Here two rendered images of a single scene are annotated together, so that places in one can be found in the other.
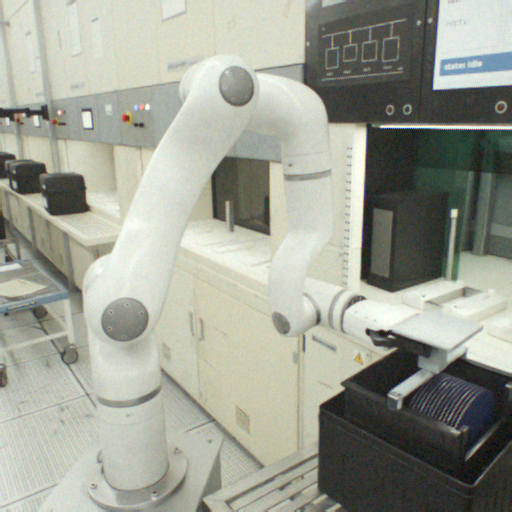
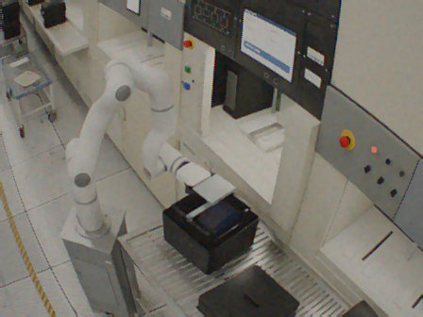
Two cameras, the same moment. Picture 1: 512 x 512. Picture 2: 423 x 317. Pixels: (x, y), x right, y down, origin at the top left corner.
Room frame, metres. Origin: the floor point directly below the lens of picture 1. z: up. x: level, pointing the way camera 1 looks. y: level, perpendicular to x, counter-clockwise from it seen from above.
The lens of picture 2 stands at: (-0.46, -0.20, 2.22)
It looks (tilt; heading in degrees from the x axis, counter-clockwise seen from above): 40 degrees down; 356
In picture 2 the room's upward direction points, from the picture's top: 4 degrees clockwise
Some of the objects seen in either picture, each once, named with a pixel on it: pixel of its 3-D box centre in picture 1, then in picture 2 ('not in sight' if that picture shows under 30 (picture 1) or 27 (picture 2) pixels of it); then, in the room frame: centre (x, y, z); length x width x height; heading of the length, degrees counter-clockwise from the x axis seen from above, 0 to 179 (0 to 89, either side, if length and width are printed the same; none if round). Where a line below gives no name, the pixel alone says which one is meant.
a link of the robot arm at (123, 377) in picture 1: (121, 322); (79, 169); (0.82, 0.25, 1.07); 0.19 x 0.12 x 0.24; 20
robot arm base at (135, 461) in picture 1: (133, 432); (88, 209); (0.79, 0.24, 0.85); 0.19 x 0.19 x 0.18
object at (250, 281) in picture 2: not in sight; (249, 305); (0.34, -0.44, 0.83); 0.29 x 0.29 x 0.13; 37
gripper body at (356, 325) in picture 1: (376, 321); (192, 175); (0.82, -0.22, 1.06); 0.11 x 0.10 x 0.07; 43
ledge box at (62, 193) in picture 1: (62, 192); (52, 12); (3.37, 1.33, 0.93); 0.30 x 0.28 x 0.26; 31
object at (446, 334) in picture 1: (427, 409); (211, 216); (0.74, -0.29, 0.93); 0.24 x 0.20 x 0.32; 133
